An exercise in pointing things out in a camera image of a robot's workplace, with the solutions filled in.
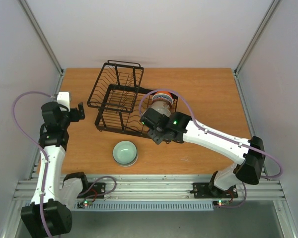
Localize plain white bowl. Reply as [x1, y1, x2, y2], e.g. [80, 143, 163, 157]
[151, 101, 171, 117]

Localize red patterned bowl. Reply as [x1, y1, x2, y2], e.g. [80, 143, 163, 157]
[152, 97, 173, 107]

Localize white bowl with orange outside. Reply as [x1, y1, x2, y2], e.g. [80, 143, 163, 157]
[153, 91, 172, 99]

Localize light green ceramic bowl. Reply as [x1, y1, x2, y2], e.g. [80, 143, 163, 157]
[113, 141, 138, 167]

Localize black wire dish rack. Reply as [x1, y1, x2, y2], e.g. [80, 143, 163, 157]
[86, 59, 179, 144]

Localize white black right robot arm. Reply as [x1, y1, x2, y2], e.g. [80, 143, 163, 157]
[140, 108, 265, 197]

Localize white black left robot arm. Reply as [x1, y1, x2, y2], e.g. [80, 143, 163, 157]
[21, 102, 90, 238]

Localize left green led board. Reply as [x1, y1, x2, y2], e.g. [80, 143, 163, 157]
[76, 201, 93, 209]

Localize green led board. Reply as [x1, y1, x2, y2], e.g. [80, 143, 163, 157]
[213, 200, 231, 207]
[76, 201, 93, 209]

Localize right green led board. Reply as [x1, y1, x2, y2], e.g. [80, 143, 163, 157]
[213, 200, 231, 207]

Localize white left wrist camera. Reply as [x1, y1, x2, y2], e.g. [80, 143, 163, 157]
[56, 92, 71, 110]

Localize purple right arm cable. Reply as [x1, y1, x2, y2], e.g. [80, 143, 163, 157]
[139, 89, 284, 179]

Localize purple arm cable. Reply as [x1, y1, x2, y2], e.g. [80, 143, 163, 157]
[139, 89, 284, 179]
[11, 90, 57, 238]

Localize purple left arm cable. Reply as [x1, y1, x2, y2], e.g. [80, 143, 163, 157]
[11, 90, 57, 238]

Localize aluminium left frame post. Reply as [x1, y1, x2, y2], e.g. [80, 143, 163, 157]
[16, 0, 65, 75]

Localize aluminium frame post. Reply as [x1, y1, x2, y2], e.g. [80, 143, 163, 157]
[233, 0, 283, 75]
[16, 0, 65, 75]

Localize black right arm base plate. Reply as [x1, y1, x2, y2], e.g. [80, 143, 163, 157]
[190, 182, 238, 199]

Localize aluminium front frame rails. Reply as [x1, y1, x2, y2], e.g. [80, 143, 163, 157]
[12, 174, 286, 201]

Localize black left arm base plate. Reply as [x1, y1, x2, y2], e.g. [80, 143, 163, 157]
[78, 182, 106, 199]

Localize grey slotted cable duct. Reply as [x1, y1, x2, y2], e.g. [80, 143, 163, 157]
[73, 201, 214, 212]

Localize aluminium right frame post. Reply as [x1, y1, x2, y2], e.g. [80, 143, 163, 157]
[233, 0, 283, 75]

